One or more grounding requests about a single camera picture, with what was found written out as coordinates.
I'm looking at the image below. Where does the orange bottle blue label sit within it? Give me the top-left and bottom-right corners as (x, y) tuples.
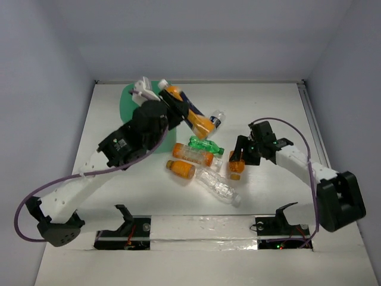
(158, 79), (215, 139)

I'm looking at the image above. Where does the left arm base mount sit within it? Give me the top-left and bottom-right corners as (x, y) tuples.
(93, 204), (151, 250)

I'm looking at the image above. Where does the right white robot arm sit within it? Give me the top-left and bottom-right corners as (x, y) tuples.
(229, 120), (366, 232)

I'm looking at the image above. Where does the aluminium rail right edge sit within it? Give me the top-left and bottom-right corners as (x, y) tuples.
(296, 80), (331, 167)

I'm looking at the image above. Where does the green plastic bottle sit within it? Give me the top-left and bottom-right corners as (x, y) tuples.
(188, 136), (224, 155)

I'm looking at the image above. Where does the small orange bottle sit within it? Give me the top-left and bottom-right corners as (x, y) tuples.
(166, 160), (196, 179)

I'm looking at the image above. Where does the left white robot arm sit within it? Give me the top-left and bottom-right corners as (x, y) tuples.
(25, 86), (191, 247)

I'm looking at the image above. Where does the orange patterned bottle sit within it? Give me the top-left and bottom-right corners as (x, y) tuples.
(229, 153), (245, 181)

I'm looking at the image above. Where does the long orange clear bottle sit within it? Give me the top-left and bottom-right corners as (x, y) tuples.
(172, 143), (223, 167)

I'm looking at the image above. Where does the clear crushed plastic bottle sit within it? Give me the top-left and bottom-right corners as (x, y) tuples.
(195, 167), (241, 207)

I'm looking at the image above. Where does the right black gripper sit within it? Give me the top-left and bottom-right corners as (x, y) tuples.
(229, 135), (263, 166)

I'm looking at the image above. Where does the clear bottle blue label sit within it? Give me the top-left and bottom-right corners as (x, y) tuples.
(210, 110), (226, 129)

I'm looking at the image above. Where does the silver taped panel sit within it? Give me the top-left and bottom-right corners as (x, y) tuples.
(149, 215), (258, 251)

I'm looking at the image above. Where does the green plastic bin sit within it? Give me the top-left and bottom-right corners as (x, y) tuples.
(119, 83), (177, 154)

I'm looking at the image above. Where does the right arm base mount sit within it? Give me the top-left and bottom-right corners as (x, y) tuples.
(249, 202), (313, 250)

